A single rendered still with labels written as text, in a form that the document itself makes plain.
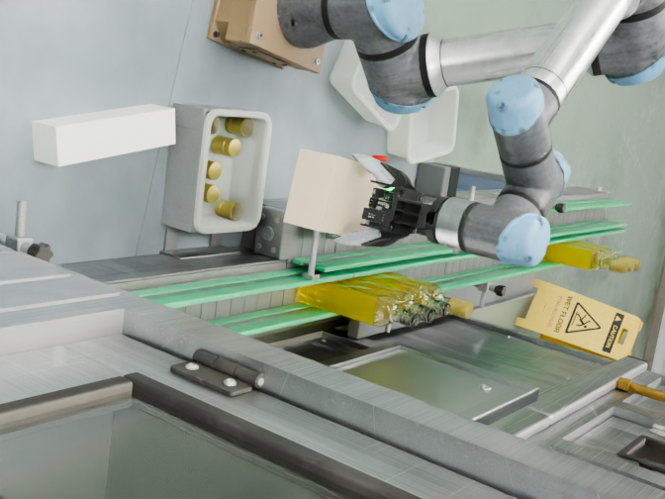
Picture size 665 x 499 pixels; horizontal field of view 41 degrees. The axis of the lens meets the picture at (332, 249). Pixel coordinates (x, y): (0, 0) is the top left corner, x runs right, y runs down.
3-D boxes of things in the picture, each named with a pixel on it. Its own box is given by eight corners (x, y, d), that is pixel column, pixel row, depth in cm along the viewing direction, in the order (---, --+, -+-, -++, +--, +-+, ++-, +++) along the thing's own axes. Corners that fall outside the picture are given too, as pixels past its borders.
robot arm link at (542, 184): (567, 129, 129) (533, 179, 124) (578, 186, 136) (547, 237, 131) (518, 122, 133) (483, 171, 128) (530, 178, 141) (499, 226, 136)
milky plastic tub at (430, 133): (381, 88, 214) (412, 92, 209) (430, 80, 231) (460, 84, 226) (377, 159, 219) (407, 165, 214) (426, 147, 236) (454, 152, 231)
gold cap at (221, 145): (212, 135, 167) (230, 138, 164) (225, 135, 170) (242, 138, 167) (210, 153, 168) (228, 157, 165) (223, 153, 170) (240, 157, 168)
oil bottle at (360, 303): (296, 301, 181) (384, 330, 169) (300, 274, 180) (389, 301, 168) (313, 298, 185) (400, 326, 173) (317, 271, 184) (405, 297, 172)
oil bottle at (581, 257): (529, 256, 271) (620, 278, 255) (532, 238, 270) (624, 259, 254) (537, 254, 276) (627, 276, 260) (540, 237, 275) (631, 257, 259)
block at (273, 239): (250, 252, 176) (277, 261, 172) (256, 205, 175) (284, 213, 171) (262, 251, 179) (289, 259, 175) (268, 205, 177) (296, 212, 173)
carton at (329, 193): (300, 148, 143) (337, 155, 139) (354, 164, 156) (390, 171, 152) (283, 221, 144) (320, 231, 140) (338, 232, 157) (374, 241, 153)
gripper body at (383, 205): (367, 176, 137) (434, 191, 130) (396, 185, 144) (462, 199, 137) (355, 226, 137) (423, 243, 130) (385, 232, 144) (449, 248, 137)
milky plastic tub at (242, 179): (161, 225, 164) (195, 235, 159) (174, 101, 160) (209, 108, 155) (227, 221, 178) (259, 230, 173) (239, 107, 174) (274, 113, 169)
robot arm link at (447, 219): (488, 205, 134) (474, 257, 135) (461, 199, 137) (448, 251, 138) (465, 198, 128) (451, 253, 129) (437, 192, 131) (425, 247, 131)
